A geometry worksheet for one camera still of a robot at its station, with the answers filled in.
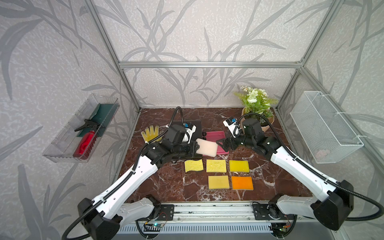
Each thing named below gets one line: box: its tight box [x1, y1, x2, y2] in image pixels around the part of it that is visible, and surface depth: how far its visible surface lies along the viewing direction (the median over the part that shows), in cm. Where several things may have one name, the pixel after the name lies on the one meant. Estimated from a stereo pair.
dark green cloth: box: [76, 103, 119, 137], surface depth 68 cm
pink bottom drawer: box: [216, 145, 227, 153], surface depth 72 cm
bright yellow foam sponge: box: [229, 160, 250, 173], surface depth 91 cm
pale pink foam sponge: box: [195, 138, 218, 157], surface depth 73 cm
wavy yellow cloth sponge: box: [184, 159, 204, 173], surface depth 90 cm
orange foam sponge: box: [231, 176, 254, 190], surface depth 84 cm
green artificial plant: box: [234, 86, 278, 119], surface depth 87 cm
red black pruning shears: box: [73, 119, 100, 160], surface depth 61 cm
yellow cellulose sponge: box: [206, 159, 227, 173], surface depth 90 cm
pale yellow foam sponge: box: [208, 175, 230, 190], surface depth 84 cm
